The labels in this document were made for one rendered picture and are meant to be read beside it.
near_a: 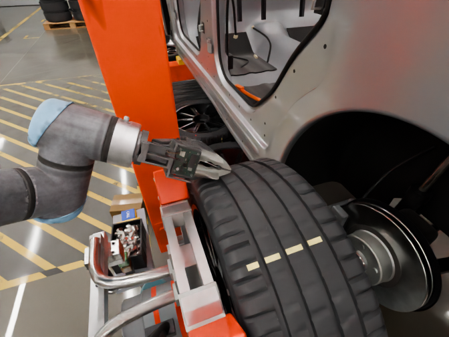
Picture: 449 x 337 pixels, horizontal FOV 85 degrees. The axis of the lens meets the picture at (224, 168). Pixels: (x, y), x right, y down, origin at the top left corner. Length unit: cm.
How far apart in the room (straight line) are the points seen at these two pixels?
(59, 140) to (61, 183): 8
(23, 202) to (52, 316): 144
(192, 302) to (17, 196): 32
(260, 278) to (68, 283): 162
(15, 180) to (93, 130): 13
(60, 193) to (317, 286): 46
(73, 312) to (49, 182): 139
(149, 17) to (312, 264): 60
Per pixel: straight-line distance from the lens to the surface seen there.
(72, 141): 49
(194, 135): 188
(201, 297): 45
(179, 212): 55
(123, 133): 48
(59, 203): 53
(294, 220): 48
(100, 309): 65
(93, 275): 65
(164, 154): 50
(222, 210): 47
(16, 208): 49
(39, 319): 192
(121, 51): 66
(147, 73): 68
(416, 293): 86
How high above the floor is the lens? 154
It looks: 41 degrees down
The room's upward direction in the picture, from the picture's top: straight up
